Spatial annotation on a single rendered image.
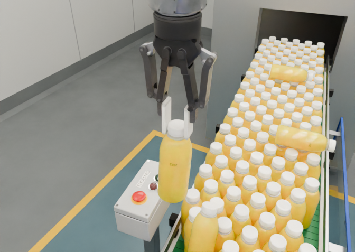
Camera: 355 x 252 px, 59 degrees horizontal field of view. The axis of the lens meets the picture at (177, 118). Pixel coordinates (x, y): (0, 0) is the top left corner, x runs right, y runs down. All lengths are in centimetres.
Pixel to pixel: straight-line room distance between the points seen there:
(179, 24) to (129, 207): 53
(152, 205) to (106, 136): 213
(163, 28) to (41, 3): 321
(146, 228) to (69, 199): 163
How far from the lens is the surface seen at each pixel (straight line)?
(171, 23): 48
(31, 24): 360
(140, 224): 86
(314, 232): 113
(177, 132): 60
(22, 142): 311
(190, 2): 47
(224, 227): 84
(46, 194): 255
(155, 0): 48
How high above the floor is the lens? 175
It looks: 34 degrees down
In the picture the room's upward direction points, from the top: straight up
